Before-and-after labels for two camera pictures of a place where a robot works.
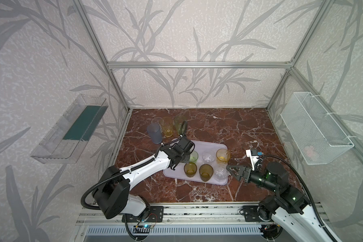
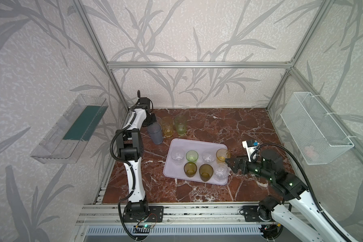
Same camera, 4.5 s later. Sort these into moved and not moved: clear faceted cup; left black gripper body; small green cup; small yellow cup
Moved: left black gripper body; clear faceted cup
Not moved: small yellow cup; small green cup
